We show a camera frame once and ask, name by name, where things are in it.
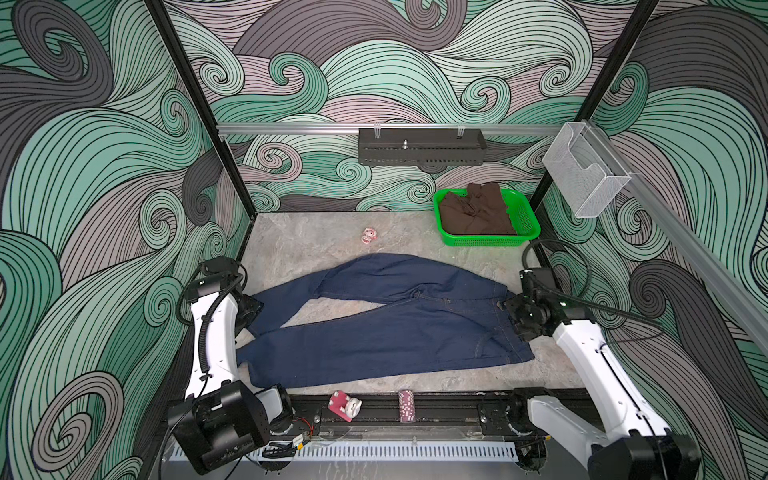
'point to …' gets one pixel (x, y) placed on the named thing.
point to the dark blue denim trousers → (376, 317)
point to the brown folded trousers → (482, 211)
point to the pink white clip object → (346, 407)
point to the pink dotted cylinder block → (407, 410)
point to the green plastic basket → (521, 212)
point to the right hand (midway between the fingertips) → (507, 313)
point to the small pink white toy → (369, 234)
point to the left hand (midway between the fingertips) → (245, 321)
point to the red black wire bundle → (281, 450)
